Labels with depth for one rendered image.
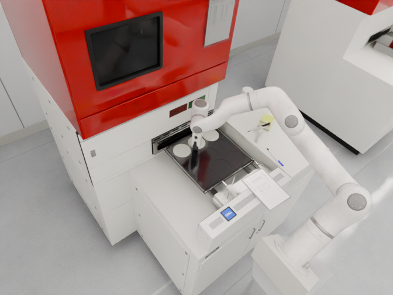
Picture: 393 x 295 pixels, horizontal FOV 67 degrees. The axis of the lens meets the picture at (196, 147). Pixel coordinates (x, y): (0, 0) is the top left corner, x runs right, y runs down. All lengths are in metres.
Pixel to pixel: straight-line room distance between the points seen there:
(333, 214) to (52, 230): 1.97
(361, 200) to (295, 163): 0.51
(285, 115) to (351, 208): 0.43
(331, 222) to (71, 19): 1.18
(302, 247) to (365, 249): 1.49
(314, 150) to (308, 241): 0.38
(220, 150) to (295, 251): 0.68
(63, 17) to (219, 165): 1.03
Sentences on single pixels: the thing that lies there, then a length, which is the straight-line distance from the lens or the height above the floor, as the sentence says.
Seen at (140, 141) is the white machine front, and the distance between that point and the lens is 1.58.
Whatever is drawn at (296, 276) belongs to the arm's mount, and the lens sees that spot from 1.31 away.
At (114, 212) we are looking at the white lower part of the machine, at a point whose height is 0.48.
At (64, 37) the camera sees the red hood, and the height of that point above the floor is 1.67.
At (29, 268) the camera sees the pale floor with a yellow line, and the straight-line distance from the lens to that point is 2.47.
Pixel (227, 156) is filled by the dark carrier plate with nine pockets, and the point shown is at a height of 0.90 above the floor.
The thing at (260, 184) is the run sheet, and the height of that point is 0.97.
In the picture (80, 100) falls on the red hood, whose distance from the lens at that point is 1.18.
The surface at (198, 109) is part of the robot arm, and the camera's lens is 1.41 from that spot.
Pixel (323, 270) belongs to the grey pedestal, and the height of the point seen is 0.82.
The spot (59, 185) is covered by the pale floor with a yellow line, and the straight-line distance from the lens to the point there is 2.75.
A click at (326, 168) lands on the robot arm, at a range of 1.33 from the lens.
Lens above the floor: 2.16
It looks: 48 degrees down
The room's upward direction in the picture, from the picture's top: 7 degrees clockwise
